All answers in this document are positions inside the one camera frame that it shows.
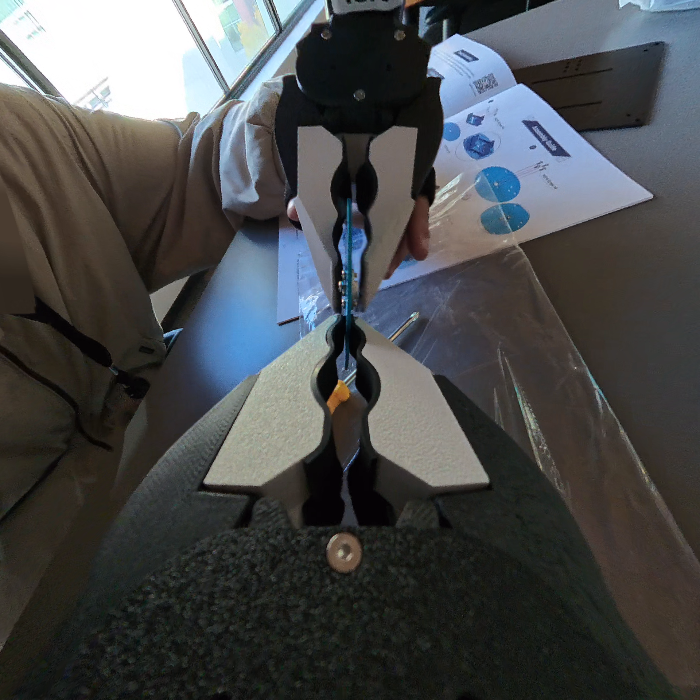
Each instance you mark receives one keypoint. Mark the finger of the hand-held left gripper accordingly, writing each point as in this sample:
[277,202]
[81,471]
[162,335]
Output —
[394,186]
[314,180]

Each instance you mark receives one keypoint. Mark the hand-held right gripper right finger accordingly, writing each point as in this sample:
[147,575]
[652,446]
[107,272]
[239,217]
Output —
[426,432]

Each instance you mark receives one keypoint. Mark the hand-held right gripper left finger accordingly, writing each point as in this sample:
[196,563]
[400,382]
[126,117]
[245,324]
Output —
[268,432]

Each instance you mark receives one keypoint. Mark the blue round metal disc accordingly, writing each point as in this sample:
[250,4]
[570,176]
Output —
[348,246]

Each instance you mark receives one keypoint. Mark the person's left forearm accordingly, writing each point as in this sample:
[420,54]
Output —
[219,164]

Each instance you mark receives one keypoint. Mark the person's left hand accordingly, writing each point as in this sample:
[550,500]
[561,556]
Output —
[418,235]

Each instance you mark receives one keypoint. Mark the clear plastic bag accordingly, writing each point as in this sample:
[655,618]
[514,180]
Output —
[519,355]

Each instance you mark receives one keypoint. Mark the white assembly instruction sheet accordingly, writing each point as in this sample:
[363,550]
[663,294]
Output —
[574,180]

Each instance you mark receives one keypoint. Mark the black metal plate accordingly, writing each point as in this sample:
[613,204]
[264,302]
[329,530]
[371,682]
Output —
[601,93]

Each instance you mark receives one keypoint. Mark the person's beige jacket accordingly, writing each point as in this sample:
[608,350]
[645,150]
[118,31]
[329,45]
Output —
[54,273]

